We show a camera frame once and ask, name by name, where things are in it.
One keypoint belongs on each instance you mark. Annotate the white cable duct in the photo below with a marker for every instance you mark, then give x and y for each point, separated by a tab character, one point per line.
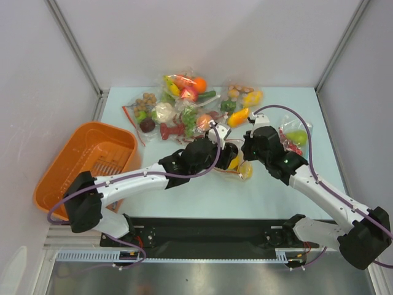
126	258

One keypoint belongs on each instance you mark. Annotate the zip bag with green pear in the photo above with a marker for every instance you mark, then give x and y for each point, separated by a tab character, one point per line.
293	135

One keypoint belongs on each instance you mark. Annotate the yellow fake pepper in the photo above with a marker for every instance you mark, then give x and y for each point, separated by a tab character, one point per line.
241	167

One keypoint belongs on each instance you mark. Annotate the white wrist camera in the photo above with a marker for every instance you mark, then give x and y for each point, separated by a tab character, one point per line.
257	121
218	133

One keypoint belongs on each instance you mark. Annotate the zip bag with yellow peppers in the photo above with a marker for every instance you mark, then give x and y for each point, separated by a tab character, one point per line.
237	100

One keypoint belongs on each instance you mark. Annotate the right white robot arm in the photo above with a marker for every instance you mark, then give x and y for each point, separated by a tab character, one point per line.
358	232

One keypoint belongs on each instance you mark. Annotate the zip bag with yellow fruit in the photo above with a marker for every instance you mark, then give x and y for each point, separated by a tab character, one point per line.
231	176

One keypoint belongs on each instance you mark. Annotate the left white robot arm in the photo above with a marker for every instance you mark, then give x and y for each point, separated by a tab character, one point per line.
87	199

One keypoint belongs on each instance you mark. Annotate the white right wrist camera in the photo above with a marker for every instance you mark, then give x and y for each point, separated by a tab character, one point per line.
257	121

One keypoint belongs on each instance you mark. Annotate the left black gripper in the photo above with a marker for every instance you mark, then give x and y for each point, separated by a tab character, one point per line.
223	160

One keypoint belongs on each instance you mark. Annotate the zip bag with cauliflower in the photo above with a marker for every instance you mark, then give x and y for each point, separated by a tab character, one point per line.
148	111

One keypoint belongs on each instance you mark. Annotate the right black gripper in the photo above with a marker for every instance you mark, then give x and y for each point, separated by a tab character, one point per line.
249	149

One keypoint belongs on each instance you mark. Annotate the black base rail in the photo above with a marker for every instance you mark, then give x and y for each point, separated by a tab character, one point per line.
218	238

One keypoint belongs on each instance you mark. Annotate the zip bag with lobster grapes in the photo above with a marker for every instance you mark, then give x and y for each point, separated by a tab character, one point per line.
185	123

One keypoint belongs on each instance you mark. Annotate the zip bag with orange top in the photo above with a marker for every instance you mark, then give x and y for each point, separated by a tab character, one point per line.
187	86

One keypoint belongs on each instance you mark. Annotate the orange plastic basket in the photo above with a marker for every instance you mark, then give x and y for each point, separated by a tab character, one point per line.
102	149

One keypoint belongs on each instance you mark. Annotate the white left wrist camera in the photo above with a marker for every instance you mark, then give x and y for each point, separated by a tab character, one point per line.
218	133

